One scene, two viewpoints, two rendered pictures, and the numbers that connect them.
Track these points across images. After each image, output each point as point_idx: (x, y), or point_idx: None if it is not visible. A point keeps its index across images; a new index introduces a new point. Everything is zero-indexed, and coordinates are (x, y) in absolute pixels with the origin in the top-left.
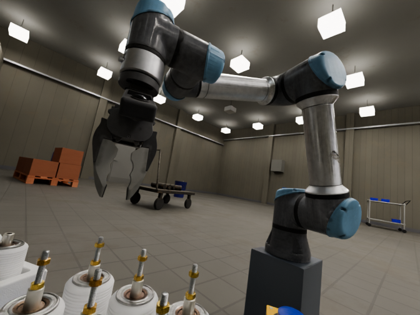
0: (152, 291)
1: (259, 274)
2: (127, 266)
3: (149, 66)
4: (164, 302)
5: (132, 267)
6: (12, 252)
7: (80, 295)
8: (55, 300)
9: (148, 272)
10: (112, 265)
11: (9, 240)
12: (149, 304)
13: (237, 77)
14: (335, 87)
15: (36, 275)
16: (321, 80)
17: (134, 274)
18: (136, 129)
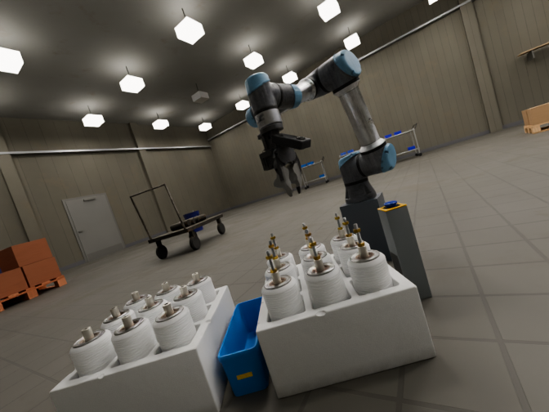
0: (316, 242)
1: (351, 218)
2: (242, 283)
3: (278, 117)
4: (345, 220)
5: (247, 281)
6: (209, 280)
7: (286, 261)
8: (283, 262)
9: (261, 276)
10: (229, 288)
11: (198, 277)
12: (322, 244)
13: None
14: (357, 75)
15: (273, 253)
16: (348, 73)
17: (254, 282)
18: (289, 154)
